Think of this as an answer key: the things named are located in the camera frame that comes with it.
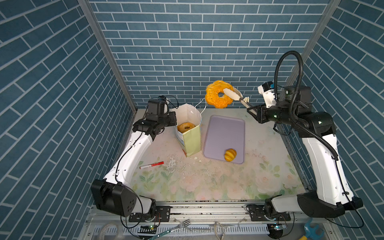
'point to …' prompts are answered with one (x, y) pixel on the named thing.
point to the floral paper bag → (188, 131)
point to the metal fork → (181, 225)
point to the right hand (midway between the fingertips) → (247, 106)
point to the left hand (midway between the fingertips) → (175, 115)
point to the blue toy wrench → (312, 231)
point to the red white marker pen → (152, 165)
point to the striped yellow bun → (230, 154)
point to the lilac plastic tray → (224, 133)
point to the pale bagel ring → (183, 126)
